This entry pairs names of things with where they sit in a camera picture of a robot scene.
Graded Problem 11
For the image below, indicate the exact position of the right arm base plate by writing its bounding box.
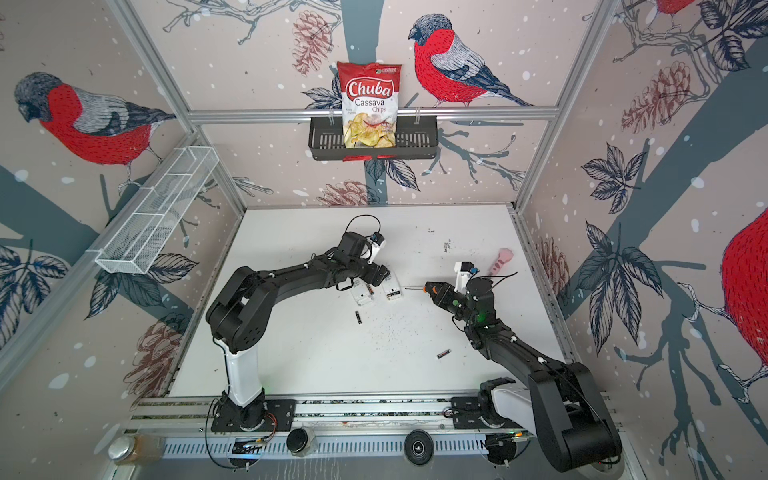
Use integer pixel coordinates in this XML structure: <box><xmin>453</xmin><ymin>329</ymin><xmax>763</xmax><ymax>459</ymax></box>
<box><xmin>443</xmin><ymin>396</ymin><xmax>523</xmax><ymax>430</ymax></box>

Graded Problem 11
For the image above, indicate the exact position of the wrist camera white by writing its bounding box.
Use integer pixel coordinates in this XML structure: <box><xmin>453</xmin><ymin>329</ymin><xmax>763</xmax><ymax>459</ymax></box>
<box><xmin>366</xmin><ymin>232</ymin><xmax>386</xmax><ymax>264</ymax></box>
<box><xmin>454</xmin><ymin>261</ymin><xmax>479</xmax><ymax>294</ymax></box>

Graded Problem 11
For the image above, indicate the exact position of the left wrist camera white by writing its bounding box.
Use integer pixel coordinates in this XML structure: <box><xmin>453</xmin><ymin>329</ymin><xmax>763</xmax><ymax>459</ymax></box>
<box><xmin>366</xmin><ymin>232</ymin><xmax>386</xmax><ymax>264</ymax></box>

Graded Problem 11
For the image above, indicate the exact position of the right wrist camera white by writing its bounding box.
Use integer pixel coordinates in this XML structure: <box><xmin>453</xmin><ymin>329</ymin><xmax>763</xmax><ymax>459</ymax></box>
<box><xmin>454</xmin><ymin>261</ymin><xmax>479</xmax><ymax>294</ymax></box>

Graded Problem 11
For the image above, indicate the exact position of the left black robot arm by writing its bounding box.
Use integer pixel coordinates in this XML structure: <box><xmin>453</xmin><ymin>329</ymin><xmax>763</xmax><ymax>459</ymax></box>
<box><xmin>205</xmin><ymin>231</ymin><xmax>389</xmax><ymax>433</ymax></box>

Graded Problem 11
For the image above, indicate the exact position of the glass jar with lid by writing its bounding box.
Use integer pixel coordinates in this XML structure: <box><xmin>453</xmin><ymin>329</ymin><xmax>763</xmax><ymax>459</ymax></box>
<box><xmin>107</xmin><ymin>434</ymin><xmax>165</xmax><ymax>465</ymax></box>

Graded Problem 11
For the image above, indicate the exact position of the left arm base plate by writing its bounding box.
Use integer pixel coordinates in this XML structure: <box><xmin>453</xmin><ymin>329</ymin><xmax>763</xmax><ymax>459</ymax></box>
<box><xmin>210</xmin><ymin>397</ymin><xmax>297</xmax><ymax>434</ymax></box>

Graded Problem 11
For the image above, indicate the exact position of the pink handled brush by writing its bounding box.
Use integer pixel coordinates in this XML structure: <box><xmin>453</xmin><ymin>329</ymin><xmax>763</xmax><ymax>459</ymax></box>
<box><xmin>488</xmin><ymin>248</ymin><xmax>514</xmax><ymax>276</ymax></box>

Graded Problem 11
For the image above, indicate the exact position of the orange black screwdriver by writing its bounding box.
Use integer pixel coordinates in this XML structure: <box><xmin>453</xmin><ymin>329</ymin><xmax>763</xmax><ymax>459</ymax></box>
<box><xmin>404</xmin><ymin>285</ymin><xmax>434</xmax><ymax>294</ymax></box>

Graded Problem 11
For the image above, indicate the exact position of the black wall basket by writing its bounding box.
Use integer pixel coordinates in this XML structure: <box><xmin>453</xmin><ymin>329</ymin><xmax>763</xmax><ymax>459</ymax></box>
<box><xmin>308</xmin><ymin>114</ymin><xmax>438</xmax><ymax>161</ymax></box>

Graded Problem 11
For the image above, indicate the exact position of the aluminium front rail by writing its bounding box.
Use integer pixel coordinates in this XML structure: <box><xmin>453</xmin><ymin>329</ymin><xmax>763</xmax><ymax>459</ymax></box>
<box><xmin>122</xmin><ymin>392</ymin><xmax>619</xmax><ymax>460</ymax></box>

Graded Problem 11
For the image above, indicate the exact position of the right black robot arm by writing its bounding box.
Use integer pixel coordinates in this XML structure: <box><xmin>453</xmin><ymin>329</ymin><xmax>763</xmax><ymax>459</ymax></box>
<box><xmin>424</xmin><ymin>278</ymin><xmax>623</xmax><ymax>472</ymax></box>

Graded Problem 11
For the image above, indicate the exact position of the Chuba cassava chips bag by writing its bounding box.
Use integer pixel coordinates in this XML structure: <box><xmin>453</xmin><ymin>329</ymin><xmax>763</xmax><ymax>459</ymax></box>
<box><xmin>337</xmin><ymin>62</ymin><xmax>401</xmax><ymax>149</ymax></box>

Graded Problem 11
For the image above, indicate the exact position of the white wire mesh shelf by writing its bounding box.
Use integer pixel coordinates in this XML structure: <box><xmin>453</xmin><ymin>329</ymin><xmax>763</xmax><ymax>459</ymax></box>
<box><xmin>95</xmin><ymin>146</ymin><xmax>219</xmax><ymax>274</ymax></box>

